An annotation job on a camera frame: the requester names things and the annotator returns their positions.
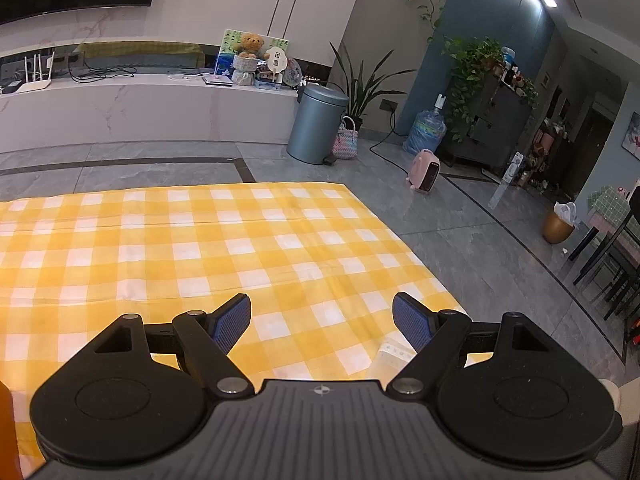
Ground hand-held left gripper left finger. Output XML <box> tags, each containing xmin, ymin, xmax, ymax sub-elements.
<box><xmin>92</xmin><ymin>292</ymin><xmax>254</xmax><ymax>398</ymax></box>

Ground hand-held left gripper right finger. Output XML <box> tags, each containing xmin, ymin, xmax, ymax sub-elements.
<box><xmin>387</xmin><ymin>291</ymin><xmax>548</xmax><ymax>397</ymax></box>

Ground orange storage box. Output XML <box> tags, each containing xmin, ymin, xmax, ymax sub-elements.
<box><xmin>0</xmin><ymin>379</ymin><xmax>25</xmax><ymax>480</ymax></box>

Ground yellow checked tablecloth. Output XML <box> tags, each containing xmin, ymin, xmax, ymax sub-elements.
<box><xmin>0</xmin><ymin>182</ymin><xmax>493</xmax><ymax>466</ymax></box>

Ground pink space heater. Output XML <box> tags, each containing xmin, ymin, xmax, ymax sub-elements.
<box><xmin>405</xmin><ymin>148</ymin><xmax>442</xmax><ymax>195</ymax></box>

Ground brown basket with bag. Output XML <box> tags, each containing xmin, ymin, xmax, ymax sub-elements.
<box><xmin>542</xmin><ymin>201</ymin><xmax>577</xmax><ymax>246</ymax></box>

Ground pastel woven basket bag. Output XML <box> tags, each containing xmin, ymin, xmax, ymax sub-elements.
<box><xmin>330</xmin><ymin>116</ymin><xmax>362</xmax><ymax>160</ymax></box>

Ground blue water bottle with pump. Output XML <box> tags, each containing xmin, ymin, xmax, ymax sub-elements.
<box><xmin>402</xmin><ymin>94</ymin><xmax>447</xmax><ymax>157</ymax></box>

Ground grey-blue trash can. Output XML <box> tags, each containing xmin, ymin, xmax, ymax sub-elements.
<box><xmin>286</xmin><ymin>84</ymin><xmax>350</xmax><ymax>165</ymax></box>

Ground white marble TV cabinet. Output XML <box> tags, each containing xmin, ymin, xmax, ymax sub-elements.
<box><xmin>0</xmin><ymin>40</ymin><xmax>331</xmax><ymax>156</ymax></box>

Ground dining table with chairs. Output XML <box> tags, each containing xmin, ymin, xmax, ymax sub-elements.
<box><xmin>570</xmin><ymin>185</ymin><xmax>640</xmax><ymax>321</ymax></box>

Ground long-leaf potted plant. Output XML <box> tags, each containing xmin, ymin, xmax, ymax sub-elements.
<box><xmin>329</xmin><ymin>40</ymin><xmax>408</xmax><ymax>133</ymax></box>

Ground dark cabinet with plants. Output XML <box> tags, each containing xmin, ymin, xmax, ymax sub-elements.
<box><xmin>441</xmin><ymin>35</ymin><xmax>538</xmax><ymax>143</ymax></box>

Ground white round hand fan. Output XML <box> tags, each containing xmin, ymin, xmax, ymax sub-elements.
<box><xmin>262</xmin><ymin>45</ymin><xmax>290</xmax><ymax>83</ymax></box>

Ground teddy bear bouquet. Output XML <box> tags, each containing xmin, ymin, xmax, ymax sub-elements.
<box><xmin>232</xmin><ymin>32</ymin><xmax>266</xmax><ymax>86</ymax></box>

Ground white router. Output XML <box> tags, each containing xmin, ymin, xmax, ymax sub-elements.
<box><xmin>17</xmin><ymin>49</ymin><xmax>55</xmax><ymax>94</ymax></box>

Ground black floor cable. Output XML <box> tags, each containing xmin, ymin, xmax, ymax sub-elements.
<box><xmin>369</xmin><ymin>110</ymin><xmax>416</xmax><ymax>183</ymax></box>

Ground black cables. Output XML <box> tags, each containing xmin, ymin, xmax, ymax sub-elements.
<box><xmin>70</xmin><ymin>55</ymin><xmax>138</xmax><ymax>82</ymax></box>

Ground small wall painting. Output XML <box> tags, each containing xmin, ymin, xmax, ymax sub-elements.
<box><xmin>621</xmin><ymin>111</ymin><xmax>640</xmax><ymax>154</ymax></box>

